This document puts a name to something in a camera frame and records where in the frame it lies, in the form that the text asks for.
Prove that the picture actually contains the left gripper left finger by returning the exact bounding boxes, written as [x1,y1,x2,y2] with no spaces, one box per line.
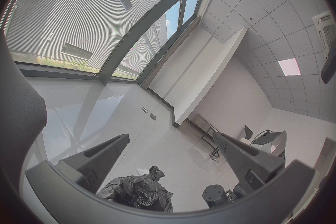
[58,134,131,194]

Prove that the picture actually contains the ceiling light panel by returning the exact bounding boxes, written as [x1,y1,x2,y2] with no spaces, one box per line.
[278,58,301,76]

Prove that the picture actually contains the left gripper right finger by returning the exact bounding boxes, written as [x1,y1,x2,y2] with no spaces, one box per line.
[213,132,286,196]

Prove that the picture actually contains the white ceiling air conditioner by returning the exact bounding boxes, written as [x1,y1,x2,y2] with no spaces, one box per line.
[311,11,336,61]

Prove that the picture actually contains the black plastic bag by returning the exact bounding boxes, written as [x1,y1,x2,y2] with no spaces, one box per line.
[96,165,174,213]

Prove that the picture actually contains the small round table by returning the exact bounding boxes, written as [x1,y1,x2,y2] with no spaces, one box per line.
[200,126,227,158]

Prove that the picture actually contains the window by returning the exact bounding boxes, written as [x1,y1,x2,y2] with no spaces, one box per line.
[0,0,214,87]

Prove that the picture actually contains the grey chair with white frame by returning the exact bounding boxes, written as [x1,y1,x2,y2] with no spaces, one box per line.
[0,31,48,192]

